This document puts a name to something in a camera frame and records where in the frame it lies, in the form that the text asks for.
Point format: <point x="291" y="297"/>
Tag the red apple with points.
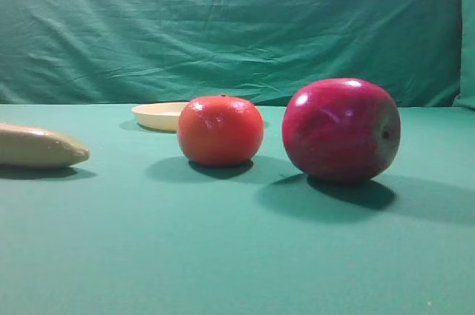
<point x="341" y="130"/>

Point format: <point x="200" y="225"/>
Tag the pale yellow plate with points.
<point x="159" y="116"/>

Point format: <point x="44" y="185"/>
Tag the orange tangerine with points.
<point x="220" y="130"/>

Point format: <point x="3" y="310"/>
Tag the green backdrop cloth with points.
<point x="143" y="51"/>

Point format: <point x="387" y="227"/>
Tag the pale yellow banana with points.
<point x="34" y="147"/>

